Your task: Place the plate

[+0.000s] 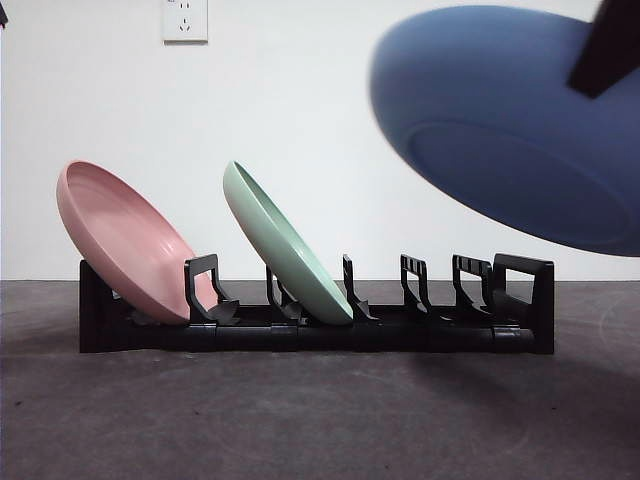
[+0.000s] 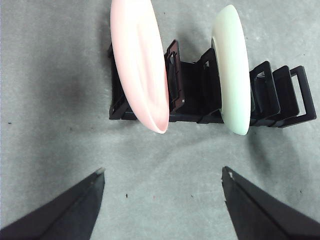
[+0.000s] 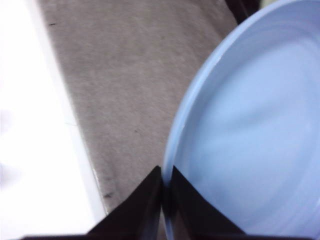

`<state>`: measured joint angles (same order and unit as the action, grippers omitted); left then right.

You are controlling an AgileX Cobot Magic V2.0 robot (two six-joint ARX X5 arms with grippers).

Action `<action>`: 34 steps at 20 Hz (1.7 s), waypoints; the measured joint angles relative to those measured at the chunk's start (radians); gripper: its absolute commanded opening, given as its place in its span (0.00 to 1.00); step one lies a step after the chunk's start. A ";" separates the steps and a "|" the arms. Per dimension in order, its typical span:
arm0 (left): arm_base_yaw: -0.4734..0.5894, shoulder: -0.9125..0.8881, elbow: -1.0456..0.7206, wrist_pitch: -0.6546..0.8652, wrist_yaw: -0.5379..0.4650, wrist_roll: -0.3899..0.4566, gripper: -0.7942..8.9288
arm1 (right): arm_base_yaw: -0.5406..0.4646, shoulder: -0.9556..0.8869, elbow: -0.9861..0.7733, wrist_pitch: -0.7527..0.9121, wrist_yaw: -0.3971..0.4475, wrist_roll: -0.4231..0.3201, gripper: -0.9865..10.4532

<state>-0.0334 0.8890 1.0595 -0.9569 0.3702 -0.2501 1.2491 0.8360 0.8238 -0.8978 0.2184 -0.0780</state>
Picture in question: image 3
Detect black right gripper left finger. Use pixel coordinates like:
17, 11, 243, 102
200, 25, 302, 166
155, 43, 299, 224
22, 165, 162, 240

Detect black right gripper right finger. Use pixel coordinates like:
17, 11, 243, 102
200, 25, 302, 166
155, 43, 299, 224
167, 165, 320, 240

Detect blue round plate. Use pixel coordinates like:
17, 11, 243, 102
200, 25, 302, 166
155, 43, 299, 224
161, 0, 320, 240

